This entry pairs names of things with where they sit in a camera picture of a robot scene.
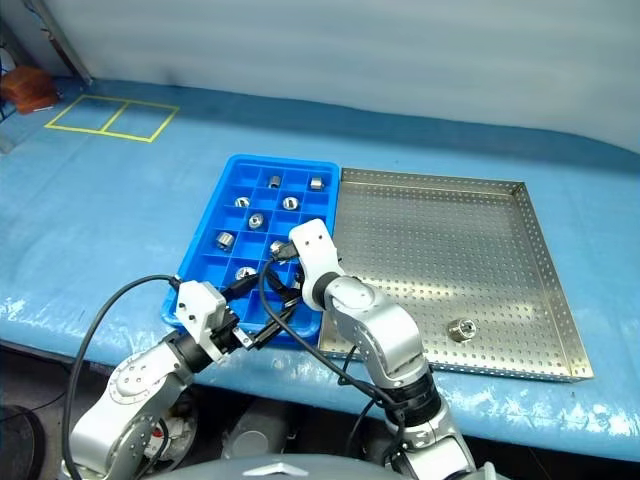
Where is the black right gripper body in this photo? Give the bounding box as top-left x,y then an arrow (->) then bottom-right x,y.
291,266 -> 308,304

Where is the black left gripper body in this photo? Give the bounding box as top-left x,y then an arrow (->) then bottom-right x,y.
210,306 -> 255,358

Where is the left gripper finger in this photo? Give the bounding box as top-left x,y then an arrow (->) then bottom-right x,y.
222,275 -> 262,304
247,308 -> 298,352

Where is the blue compartment tray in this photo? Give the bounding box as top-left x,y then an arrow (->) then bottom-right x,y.
159,153 -> 342,350

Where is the dark grey rounded shape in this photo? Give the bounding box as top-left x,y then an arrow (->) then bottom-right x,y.
222,414 -> 289,459

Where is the black bin with paper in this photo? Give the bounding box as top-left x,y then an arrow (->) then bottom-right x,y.
144,394 -> 199,461

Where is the perforated metal tray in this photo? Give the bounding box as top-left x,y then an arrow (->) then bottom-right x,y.
317,167 -> 595,384

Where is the grey robot torso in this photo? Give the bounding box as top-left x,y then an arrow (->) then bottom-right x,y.
187,453 -> 386,480

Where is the blue plastic table cover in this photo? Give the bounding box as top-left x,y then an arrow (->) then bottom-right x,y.
0,74 -> 640,451

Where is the black round base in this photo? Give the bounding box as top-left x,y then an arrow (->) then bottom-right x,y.
0,404 -> 46,480

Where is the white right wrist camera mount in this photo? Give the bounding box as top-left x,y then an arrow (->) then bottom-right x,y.
288,218 -> 347,312

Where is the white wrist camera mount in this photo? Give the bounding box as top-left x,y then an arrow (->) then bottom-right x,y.
288,218 -> 347,312
174,280 -> 231,362

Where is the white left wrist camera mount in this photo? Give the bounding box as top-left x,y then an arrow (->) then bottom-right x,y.
174,280 -> 231,362

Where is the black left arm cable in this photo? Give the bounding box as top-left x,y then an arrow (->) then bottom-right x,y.
62,273 -> 184,480

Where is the metal frame bar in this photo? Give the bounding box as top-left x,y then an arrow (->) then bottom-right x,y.
37,0 -> 94,86

